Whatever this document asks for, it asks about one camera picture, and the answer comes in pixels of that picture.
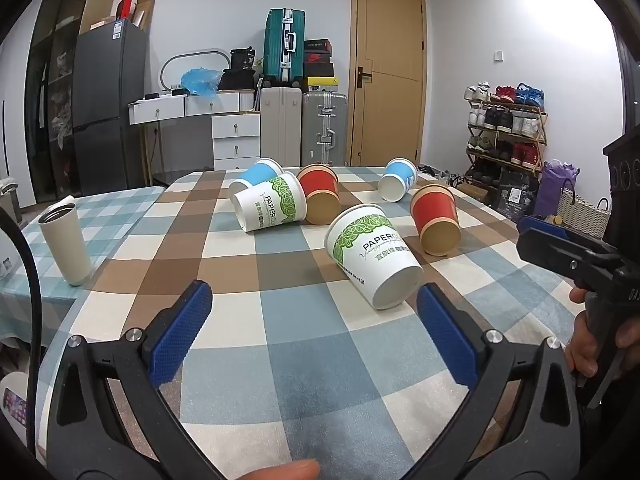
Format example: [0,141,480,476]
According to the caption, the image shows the beige suitcase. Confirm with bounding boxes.
[259,86,304,167]

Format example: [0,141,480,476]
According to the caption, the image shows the purple bag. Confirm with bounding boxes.
[531,159,580,217]

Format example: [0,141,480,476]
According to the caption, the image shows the oval mirror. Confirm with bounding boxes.
[160,50,231,97]

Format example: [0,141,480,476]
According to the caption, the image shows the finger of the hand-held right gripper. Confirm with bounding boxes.
[518,215,611,253]
[516,228,626,289]

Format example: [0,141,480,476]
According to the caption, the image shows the white green-leaf paper cup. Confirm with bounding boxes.
[232,171,307,233]
[324,204,425,311]

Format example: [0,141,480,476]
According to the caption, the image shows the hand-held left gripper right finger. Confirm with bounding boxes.
[395,284,583,480]

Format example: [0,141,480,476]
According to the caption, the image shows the yellow black shoe box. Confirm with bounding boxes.
[305,76,340,94]

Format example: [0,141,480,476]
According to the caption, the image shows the teal suitcase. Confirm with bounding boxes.
[263,8,306,87]

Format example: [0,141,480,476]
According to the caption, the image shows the wooden door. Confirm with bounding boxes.
[350,0,427,167]

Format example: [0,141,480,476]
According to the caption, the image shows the light blue checked tablecloth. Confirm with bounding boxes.
[0,185,168,346]

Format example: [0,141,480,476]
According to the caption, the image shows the white dressing desk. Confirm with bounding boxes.
[127,91,257,126]

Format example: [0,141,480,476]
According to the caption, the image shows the brown blue checked tablecloth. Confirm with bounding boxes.
[47,164,586,480]

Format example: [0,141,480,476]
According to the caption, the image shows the wooden shoe rack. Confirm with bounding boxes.
[465,97,549,188]

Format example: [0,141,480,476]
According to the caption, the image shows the small cardboard box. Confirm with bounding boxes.
[135,0,156,32]

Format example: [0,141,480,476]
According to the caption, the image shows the cream steel tumbler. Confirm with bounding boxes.
[38,202,93,287]

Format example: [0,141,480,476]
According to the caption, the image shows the blue paper cup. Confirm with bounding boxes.
[377,158,418,203]
[228,158,284,200]

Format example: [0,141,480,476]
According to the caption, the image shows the white drawer cabinet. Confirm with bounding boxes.
[211,112,262,171]

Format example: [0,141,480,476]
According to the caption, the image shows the pair of floor shoes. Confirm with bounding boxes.
[417,163,467,187]

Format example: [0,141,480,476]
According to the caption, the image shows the red black shoe box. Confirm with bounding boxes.
[303,52,334,78]

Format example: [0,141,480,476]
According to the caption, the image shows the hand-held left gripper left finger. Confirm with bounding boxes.
[47,280,236,480]

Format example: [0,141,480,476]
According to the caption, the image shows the wicker basket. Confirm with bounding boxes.
[556,187,612,239]

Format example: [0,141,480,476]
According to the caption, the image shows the blue plastic bag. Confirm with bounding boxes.
[180,66,224,100]

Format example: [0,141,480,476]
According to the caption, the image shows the person's right hand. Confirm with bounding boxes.
[566,285,621,380]

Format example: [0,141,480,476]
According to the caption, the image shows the rows of shoes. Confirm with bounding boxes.
[464,81,546,171]

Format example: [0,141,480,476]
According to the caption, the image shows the black printed bag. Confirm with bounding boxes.
[494,166,539,219]

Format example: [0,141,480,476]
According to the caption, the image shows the black cable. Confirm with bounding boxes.
[0,207,42,461]

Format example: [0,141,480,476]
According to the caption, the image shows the silver suitcase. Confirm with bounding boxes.
[301,91,349,167]

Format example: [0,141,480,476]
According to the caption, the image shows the dark grey refrigerator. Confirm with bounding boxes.
[72,19,151,196]

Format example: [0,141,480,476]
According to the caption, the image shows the person's left hand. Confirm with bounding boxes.
[239,459,321,480]

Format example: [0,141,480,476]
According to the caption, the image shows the smartphone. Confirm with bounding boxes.
[2,388,29,429]

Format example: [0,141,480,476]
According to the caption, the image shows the red paper cup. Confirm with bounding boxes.
[296,163,341,226]
[410,183,462,257]

